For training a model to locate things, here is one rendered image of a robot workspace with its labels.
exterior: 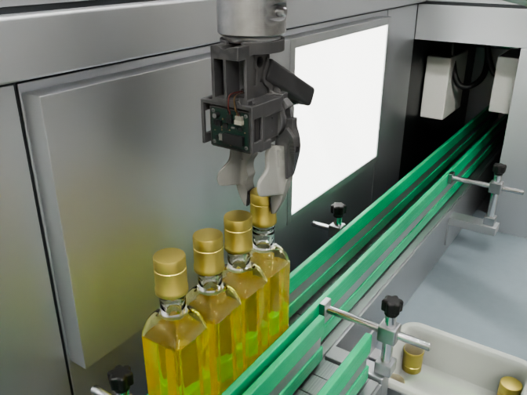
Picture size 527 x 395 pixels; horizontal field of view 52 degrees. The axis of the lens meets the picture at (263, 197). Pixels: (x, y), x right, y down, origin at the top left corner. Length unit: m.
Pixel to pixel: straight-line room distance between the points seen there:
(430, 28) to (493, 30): 0.16
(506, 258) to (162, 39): 1.07
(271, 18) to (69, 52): 0.21
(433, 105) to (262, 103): 1.15
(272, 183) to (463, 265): 0.86
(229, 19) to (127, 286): 0.35
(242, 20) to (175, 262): 0.26
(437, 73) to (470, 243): 0.50
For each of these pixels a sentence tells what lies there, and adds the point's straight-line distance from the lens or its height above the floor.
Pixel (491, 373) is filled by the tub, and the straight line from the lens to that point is 1.04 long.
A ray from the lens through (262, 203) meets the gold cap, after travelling 0.68.
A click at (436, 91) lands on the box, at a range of 1.69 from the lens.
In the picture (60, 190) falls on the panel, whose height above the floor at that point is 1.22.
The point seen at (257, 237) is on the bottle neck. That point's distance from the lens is 0.71.
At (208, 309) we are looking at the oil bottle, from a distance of 0.63.
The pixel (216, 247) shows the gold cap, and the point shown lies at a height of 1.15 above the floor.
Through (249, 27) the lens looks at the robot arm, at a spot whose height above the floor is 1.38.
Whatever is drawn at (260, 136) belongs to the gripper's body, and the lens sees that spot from 0.60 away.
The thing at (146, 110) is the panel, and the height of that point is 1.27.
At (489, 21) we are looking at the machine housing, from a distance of 1.51.
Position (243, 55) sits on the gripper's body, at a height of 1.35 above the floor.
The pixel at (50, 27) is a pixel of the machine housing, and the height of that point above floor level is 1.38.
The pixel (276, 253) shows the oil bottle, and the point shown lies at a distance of 0.72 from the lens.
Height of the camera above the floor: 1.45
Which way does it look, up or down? 24 degrees down
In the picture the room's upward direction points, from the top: straight up
